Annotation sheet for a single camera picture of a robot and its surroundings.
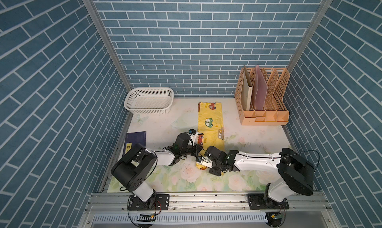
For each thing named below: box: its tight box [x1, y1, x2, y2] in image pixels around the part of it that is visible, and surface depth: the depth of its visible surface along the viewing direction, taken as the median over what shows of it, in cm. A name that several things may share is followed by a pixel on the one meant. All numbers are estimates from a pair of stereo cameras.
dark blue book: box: [122, 130, 147, 157], surface depth 98 cm
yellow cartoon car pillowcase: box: [195, 102, 225, 171], surface depth 107 cm
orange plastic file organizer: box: [234, 67, 290, 126], surface depth 106 cm
